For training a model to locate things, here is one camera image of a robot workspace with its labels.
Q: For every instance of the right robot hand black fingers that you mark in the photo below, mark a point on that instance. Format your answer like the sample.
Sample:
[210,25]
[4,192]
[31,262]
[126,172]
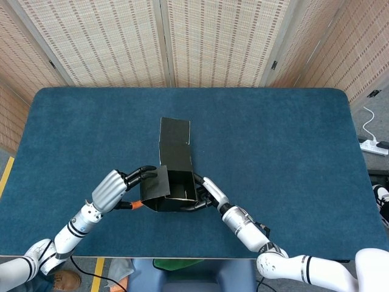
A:
[215,193]

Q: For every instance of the left robot hand orange thumb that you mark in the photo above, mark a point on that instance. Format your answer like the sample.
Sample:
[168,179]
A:
[108,191]

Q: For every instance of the black cardboard box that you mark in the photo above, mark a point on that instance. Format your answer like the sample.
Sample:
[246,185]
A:
[174,137]

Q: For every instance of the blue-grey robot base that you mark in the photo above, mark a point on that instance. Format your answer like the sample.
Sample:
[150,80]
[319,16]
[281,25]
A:
[197,280]

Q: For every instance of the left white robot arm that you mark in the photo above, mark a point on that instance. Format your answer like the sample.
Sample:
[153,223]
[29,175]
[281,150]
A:
[73,225]

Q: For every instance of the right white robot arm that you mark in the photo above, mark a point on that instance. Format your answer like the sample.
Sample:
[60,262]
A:
[249,231]

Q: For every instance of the grey cloth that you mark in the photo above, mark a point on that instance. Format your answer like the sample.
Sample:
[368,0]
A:
[120,270]

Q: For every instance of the yellow floor tape strip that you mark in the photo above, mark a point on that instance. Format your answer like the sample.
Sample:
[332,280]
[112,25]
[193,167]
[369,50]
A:
[98,273]
[7,173]

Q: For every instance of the green cloth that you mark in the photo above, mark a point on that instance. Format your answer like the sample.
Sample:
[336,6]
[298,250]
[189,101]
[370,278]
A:
[173,264]

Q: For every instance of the orange cloth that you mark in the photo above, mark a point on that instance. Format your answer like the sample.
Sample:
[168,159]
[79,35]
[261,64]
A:
[118,287]

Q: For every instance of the brown leather shoe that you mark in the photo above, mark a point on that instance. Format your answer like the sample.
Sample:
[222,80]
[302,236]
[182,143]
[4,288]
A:
[67,280]

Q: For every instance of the blue jeans leg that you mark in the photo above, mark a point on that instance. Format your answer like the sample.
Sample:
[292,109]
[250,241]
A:
[39,286]

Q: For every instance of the black screen hinge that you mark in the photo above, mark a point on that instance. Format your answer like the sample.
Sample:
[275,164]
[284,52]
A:
[51,64]
[274,64]
[374,93]

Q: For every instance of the woven bamboo folding screen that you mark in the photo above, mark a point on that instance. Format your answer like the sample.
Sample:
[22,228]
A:
[106,45]

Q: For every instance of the white power strip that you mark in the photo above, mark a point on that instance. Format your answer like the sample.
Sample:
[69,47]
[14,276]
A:
[373,148]

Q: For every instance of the black equipment base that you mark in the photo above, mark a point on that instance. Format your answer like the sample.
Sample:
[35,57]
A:
[380,176]

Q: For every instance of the black and white sneaker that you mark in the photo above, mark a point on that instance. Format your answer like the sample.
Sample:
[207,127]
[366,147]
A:
[381,194]

